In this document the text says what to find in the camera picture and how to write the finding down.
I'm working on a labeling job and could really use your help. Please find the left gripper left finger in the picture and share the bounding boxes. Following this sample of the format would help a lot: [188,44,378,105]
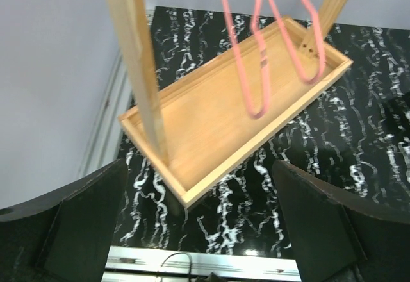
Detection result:
[1,159,128,281]

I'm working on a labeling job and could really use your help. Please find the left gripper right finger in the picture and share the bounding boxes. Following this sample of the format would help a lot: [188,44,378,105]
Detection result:
[272,160,409,281]

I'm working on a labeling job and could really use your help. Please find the empty pink hanger front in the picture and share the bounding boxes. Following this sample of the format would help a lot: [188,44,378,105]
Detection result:
[221,0,271,120]

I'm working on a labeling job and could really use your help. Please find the empty pink hanger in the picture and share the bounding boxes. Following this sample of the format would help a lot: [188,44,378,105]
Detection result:
[221,0,271,120]
[268,0,326,85]

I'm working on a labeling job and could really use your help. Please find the empty pink hanger back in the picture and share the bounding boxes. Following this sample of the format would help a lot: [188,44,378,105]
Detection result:
[268,0,326,85]

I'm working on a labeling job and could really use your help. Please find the black marble pattern mat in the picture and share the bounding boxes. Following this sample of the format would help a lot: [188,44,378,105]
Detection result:
[113,24,409,259]

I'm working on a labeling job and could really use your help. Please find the wooden clothes rack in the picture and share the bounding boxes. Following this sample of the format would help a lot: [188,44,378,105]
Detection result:
[106,0,352,208]

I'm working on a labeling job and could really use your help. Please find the aluminium mounting rail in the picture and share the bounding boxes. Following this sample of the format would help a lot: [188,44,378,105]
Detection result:
[106,246,301,281]

